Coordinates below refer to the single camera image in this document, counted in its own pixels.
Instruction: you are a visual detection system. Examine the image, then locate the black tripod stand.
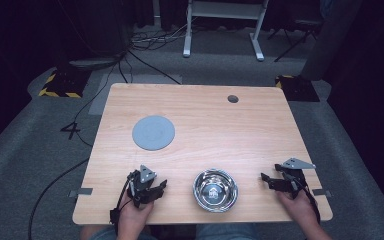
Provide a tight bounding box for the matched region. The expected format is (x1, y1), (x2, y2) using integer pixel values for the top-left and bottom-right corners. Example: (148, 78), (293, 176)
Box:
(267, 19), (324, 63)

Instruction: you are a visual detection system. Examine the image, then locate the black floor cable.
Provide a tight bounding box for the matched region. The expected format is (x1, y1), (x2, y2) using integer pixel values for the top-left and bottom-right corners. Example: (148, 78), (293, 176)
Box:
(27, 49), (134, 240)

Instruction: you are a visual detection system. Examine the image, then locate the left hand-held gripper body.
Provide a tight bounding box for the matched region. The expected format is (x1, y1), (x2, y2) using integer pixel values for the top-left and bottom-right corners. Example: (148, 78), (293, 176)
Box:
(126, 164), (161, 209)

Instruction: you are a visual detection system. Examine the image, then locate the white metal desk frame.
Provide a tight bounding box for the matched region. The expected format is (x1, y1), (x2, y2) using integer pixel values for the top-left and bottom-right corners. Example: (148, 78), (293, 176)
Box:
(182, 0), (270, 62)

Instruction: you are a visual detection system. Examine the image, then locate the grey round plate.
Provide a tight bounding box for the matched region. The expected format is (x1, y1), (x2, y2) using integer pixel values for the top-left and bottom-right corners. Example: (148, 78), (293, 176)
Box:
(131, 114), (176, 152)

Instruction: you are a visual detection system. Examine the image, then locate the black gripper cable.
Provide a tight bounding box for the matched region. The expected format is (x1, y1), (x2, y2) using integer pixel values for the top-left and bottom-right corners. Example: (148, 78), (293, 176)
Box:
(109, 172), (138, 236)
(298, 179), (322, 225)

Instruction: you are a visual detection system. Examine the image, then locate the black yellow striped base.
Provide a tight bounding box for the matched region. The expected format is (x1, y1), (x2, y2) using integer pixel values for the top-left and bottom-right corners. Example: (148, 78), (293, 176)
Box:
(37, 63), (92, 100)
(274, 74), (321, 103)

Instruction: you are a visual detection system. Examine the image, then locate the shiny steel bowl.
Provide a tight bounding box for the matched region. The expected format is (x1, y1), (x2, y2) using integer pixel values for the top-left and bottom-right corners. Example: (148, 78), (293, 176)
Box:
(192, 168), (240, 214)

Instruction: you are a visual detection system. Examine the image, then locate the person's blue jeans leg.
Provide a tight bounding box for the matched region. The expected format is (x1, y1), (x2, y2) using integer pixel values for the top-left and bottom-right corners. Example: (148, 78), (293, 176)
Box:
(79, 224), (159, 240)
(195, 222), (262, 240)

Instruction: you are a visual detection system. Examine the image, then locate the grey tape strip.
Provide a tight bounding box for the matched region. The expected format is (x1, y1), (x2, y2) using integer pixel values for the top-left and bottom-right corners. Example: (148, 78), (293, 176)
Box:
(312, 188), (333, 198)
(68, 187), (94, 199)

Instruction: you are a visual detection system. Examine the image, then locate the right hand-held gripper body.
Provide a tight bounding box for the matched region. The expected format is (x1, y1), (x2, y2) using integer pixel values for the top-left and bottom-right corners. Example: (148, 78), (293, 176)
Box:
(274, 157), (317, 201)

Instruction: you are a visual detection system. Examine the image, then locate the person's left hand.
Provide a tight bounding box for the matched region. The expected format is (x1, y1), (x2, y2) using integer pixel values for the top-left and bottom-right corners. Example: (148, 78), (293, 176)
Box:
(117, 192), (155, 232)

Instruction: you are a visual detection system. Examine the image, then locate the bundle of black cables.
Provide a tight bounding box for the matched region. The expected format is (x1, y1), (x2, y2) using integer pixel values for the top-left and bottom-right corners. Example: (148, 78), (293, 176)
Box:
(126, 19), (194, 86)

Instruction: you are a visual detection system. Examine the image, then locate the person's right hand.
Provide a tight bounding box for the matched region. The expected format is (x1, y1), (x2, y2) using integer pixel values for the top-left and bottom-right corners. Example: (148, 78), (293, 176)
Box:
(275, 188), (318, 228)

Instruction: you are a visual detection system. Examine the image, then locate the black tape floor mark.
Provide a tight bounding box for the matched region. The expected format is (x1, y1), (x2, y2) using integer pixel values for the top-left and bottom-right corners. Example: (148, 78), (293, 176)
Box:
(59, 121), (81, 141)

